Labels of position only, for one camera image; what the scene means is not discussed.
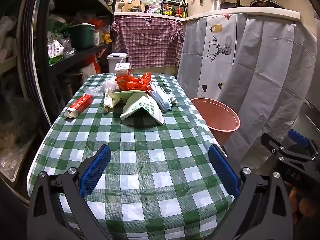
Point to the pink plastic basin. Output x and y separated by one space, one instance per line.
217 120

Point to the yellow plastic bag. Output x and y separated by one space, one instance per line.
107 38

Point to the white green snack bag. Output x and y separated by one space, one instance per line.
55 49

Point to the white pedal bin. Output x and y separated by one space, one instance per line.
116 60

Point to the orange white sack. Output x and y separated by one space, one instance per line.
91 67

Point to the black spice rack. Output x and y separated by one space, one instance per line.
173 7

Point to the crumpled beige paper wrapper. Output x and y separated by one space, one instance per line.
108 102

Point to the green storage box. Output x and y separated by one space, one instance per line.
81 36

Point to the blue face mask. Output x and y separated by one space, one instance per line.
160 97

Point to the clear plastic wrapper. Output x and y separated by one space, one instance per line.
172 99

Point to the white red carton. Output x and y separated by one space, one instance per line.
122 71

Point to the white label jar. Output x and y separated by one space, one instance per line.
96 37

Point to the orange plastic bag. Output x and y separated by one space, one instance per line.
132 82

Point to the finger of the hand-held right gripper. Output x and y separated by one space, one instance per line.
271 145
298 137

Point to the white kitchen counter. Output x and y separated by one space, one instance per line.
250 11

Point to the white nonwoven curtain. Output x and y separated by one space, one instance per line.
270 80

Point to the pale green wrapper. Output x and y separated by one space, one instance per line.
125 95

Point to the red plaid shirt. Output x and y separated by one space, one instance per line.
147 42

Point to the grey deer print curtain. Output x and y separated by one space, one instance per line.
195 55

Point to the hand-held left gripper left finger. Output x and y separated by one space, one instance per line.
96 171

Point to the black shelf rack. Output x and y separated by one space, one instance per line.
75 55

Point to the clear plastic bag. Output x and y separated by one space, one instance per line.
100 88

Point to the person's right hand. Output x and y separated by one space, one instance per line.
303 205

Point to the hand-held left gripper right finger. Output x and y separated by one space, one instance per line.
223 172

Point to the chrome faucet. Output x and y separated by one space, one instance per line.
136 1

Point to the long red carton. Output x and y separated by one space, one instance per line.
81 103

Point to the green checked tablecloth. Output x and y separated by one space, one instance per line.
140 155

